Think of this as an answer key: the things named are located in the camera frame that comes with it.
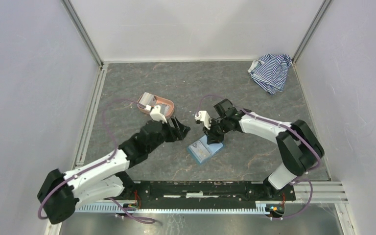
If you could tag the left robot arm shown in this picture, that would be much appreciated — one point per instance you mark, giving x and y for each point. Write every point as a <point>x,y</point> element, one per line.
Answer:
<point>63,192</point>

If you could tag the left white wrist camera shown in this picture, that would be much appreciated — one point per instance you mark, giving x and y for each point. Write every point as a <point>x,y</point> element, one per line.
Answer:
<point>155,113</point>

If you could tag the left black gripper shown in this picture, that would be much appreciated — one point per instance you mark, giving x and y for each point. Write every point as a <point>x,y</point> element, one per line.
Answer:
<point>178,132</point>

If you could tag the white VIP credit card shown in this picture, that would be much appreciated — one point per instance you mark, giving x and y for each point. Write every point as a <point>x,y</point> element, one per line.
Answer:
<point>199,152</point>

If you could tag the pink oval tray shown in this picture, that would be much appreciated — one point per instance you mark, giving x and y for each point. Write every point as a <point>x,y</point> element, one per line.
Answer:
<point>167,106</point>

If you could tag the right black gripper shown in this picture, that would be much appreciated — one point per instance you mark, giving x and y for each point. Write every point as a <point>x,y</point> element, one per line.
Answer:
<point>212,137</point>

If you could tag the aluminium frame rail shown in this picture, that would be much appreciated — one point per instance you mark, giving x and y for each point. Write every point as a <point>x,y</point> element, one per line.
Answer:
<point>318,192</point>

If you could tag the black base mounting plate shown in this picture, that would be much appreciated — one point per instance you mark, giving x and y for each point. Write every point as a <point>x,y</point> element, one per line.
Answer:
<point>203,194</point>

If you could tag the blue striped cloth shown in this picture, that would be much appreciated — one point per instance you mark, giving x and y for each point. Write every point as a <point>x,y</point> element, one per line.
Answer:
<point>270,72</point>

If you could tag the stack of credit cards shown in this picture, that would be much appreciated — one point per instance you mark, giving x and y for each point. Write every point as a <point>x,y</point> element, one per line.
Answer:
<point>147,99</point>

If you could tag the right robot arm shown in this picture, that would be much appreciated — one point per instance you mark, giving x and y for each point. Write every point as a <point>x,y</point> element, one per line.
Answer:
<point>299,148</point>

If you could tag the teal card holder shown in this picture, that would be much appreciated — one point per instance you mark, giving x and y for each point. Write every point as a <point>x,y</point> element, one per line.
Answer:
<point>213,148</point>

